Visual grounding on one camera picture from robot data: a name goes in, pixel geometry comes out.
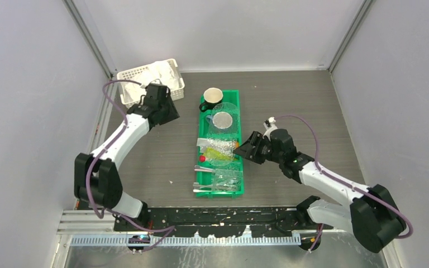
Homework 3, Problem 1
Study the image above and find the white slotted cable duct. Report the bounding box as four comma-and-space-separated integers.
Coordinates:
70, 233, 301, 247

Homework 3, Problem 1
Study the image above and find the clear oval textured tray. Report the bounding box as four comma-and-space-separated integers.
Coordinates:
207, 102, 241, 167

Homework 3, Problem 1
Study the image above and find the white plastic basket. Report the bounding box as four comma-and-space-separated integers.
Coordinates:
116, 58, 185, 109

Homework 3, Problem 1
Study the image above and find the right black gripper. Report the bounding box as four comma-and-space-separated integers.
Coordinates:
233, 131, 284, 165

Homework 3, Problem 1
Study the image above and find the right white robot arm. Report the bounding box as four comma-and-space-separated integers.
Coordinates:
233, 129, 407, 253

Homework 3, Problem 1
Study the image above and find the purple cable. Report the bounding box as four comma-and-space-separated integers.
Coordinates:
85, 79, 176, 253
270, 114, 414, 253

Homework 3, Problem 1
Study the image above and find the yellow toothpaste tube red cap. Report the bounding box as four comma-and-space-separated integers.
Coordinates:
198, 147, 235, 162

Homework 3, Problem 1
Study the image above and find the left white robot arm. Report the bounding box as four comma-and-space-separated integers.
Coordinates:
74, 83, 179, 231

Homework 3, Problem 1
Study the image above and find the blue mug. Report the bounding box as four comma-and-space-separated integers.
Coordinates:
205, 112, 233, 130

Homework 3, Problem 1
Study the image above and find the white toothpaste tube orange cap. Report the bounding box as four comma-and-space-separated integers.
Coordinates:
197, 138, 239, 149

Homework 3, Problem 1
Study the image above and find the green compartment organizer bin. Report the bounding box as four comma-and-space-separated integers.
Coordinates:
193, 88, 245, 198

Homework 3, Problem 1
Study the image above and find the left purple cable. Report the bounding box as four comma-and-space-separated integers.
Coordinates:
85, 79, 176, 253

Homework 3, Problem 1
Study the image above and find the black mug cream inside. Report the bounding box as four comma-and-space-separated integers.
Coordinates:
199, 88, 223, 112

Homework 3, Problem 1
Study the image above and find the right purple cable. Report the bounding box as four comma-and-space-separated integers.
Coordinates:
270, 114, 414, 253

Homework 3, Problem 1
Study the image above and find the white cloth in basket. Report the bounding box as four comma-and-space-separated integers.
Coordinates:
116, 59, 184, 102

